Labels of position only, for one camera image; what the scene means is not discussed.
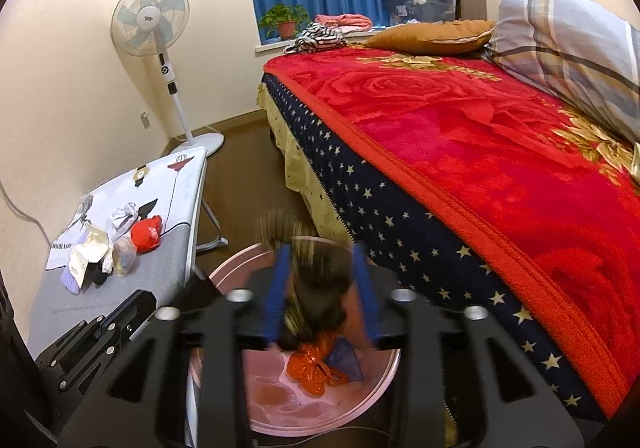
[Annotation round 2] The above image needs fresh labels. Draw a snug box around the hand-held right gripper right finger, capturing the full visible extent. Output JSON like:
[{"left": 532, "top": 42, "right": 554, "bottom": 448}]
[{"left": 351, "top": 243, "right": 587, "bottom": 448}]

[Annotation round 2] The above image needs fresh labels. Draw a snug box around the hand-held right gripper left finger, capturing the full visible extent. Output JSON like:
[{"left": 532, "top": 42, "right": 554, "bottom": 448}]
[{"left": 57, "top": 244, "right": 296, "bottom": 448}]

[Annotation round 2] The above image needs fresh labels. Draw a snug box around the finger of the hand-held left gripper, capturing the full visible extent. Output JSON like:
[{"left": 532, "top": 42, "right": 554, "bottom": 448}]
[{"left": 34, "top": 289, "right": 160, "bottom": 401}]

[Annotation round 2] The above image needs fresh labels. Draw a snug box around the dark wrapper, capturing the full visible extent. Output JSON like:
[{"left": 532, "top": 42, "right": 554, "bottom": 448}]
[{"left": 254, "top": 213, "right": 352, "bottom": 350}]

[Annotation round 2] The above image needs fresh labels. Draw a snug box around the small black item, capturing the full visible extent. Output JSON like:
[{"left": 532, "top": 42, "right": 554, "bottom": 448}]
[{"left": 85, "top": 260, "right": 108, "bottom": 286}]

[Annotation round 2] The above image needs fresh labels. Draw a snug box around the clear plastic bag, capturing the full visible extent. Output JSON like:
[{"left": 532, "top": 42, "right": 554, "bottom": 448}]
[{"left": 112, "top": 235, "right": 138, "bottom": 277}]

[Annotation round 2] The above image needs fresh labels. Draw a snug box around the blue wrapper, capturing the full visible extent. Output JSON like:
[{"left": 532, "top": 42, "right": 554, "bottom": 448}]
[{"left": 322, "top": 337, "right": 364, "bottom": 383}]

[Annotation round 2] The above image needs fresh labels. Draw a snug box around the orange plastic bag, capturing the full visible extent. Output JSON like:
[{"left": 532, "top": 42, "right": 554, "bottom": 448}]
[{"left": 286, "top": 332, "right": 351, "bottom": 396}]

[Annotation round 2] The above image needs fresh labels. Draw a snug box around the red wrapper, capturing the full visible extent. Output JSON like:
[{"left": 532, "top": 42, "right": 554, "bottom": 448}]
[{"left": 131, "top": 215, "right": 163, "bottom": 254}]

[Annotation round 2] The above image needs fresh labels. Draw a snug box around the pink plastic bin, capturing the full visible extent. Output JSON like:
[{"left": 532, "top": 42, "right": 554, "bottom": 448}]
[{"left": 187, "top": 237, "right": 403, "bottom": 436}]

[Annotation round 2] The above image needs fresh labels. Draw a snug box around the white paper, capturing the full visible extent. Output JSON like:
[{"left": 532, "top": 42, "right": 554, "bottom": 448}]
[{"left": 107, "top": 200, "right": 141, "bottom": 231}]

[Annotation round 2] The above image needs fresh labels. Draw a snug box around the navy star-print mattress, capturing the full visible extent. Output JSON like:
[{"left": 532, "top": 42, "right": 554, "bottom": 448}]
[{"left": 262, "top": 73, "right": 608, "bottom": 424}]

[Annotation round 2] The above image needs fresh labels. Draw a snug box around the grey covered folding table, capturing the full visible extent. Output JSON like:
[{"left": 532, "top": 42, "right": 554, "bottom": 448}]
[{"left": 27, "top": 145, "right": 231, "bottom": 359}]

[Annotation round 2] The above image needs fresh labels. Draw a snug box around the yellow bed skirt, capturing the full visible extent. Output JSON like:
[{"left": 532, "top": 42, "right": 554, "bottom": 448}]
[{"left": 257, "top": 80, "right": 351, "bottom": 245}]

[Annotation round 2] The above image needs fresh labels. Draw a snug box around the brown pillow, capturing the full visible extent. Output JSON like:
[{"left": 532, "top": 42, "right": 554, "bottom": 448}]
[{"left": 362, "top": 19, "right": 496, "bottom": 55}]

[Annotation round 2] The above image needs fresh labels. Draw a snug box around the potted green plant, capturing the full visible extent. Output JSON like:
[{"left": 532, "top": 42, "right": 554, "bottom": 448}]
[{"left": 258, "top": 4, "right": 311, "bottom": 40}]

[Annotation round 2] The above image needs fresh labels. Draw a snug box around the pink folded cloth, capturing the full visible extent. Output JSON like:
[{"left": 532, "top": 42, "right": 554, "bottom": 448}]
[{"left": 314, "top": 13, "right": 373, "bottom": 33}]

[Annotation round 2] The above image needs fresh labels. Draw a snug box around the clear plastic storage box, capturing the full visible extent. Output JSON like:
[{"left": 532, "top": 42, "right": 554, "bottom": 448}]
[{"left": 380, "top": 0, "right": 460, "bottom": 25}]

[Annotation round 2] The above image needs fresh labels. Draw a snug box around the white standing fan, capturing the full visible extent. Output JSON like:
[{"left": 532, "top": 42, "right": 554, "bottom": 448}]
[{"left": 111, "top": 0, "right": 226, "bottom": 156}]

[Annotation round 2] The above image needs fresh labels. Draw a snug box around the plaid pillow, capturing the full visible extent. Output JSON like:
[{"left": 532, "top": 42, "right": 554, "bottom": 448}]
[{"left": 487, "top": 0, "right": 640, "bottom": 144}]

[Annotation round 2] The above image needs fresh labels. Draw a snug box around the white cable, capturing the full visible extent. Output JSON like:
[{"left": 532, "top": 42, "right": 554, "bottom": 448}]
[{"left": 0, "top": 178, "right": 66, "bottom": 239}]

